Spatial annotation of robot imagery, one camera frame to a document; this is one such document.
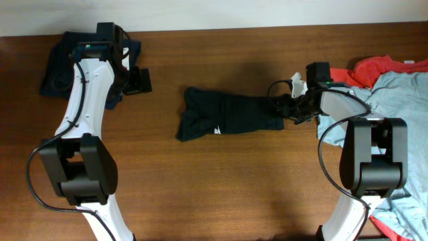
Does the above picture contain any dark green t-shirt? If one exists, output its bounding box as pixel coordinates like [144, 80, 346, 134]
[177, 87, 284, 142]

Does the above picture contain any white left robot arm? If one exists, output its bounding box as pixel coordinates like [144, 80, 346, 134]
[33, 41, 136, 240]

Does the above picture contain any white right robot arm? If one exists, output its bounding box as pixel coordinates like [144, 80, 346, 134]
[268, 81, 408, 241]

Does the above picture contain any red garment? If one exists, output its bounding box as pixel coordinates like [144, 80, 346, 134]
[330, 56, 427, 89]

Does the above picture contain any folded navy blue garment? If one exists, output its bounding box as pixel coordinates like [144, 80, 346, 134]
[39, 31, 142, 110]

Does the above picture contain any light blue-grey t-shirt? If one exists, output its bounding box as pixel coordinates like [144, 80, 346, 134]
[316, 72, 427, 240]

